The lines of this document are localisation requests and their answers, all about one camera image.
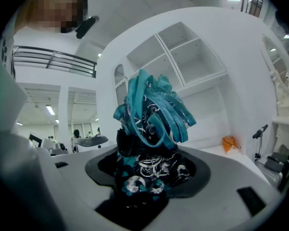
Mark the teal cloth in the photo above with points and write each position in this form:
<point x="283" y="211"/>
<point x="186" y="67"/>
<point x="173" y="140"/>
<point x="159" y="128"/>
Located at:
<point x="156" y="100"/>

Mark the grey paw print sweatshirt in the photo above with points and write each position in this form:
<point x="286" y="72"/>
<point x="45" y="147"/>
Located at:
<point x="4" y="54"/>

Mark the orange pouch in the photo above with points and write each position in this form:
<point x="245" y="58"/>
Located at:
<point x="230" y="144"/>

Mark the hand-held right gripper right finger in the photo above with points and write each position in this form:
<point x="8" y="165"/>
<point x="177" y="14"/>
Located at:
<point x="202" y="213"/>

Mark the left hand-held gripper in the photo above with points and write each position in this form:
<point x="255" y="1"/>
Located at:
<point x="48" y="145"/>

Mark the white table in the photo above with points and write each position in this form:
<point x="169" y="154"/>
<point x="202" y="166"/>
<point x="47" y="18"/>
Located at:
<point x="240" y="160"/>

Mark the white ornate vanity mirror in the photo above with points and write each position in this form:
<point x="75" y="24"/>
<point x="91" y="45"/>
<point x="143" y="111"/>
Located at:
<point x="287" y="85"/>

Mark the black head camera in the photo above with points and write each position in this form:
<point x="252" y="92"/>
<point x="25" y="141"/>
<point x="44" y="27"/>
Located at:
<point x="86" y="26"/>

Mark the person's head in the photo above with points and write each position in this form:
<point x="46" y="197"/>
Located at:
<point x="55" y="8"/>

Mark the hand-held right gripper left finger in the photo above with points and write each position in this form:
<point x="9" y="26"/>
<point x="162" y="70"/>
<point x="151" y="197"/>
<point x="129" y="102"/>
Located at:
<point x="14" y="167"/>

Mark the white cubby shelf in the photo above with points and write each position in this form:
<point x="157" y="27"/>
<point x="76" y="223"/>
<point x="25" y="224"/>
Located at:
<point x="195" y="61"/>

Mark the grey suitcase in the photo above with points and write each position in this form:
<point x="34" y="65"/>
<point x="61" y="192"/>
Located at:
<point x="272" y="174"/>

